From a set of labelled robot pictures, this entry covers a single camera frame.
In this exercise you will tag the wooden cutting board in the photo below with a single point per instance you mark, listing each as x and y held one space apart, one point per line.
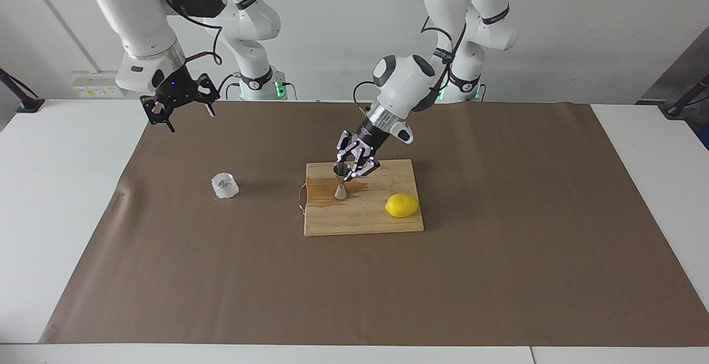
354 217

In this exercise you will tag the small clear glass cup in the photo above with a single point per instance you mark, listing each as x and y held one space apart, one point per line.
224 185

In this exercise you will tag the blue object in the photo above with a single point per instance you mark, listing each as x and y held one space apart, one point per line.
704 137

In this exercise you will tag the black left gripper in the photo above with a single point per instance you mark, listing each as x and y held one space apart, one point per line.
371 134

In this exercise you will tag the steel cocktail jigger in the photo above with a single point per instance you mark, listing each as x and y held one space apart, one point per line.
341 189

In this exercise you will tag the yellow lemon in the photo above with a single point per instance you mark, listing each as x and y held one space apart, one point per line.
401 205

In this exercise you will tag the brown paper table mat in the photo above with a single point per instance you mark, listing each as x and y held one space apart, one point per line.
354 286

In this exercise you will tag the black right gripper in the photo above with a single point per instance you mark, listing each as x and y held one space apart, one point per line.
177 87

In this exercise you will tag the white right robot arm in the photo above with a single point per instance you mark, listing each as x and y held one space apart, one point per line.
133 15

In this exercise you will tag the white wall power strip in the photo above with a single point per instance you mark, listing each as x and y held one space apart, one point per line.
99 84

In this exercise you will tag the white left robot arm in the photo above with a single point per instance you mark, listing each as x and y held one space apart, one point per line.
404 84

